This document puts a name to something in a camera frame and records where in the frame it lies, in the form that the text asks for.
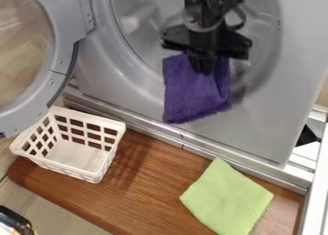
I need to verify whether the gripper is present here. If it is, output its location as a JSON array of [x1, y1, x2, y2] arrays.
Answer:
[[159, 22, 254, 76]]

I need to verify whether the purple cloth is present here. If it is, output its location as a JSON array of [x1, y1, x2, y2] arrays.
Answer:
[[161, 53, 235, 125]]

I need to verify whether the washing machine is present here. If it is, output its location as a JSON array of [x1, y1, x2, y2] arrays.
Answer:
[[0, 0, 328, 166]]

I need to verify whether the green cloth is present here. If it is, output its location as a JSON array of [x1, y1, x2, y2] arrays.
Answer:
[[177, 157, 276, 235]]

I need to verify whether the white basket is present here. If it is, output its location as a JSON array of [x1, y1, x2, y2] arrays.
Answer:
[[8, 105, 129, 185]]

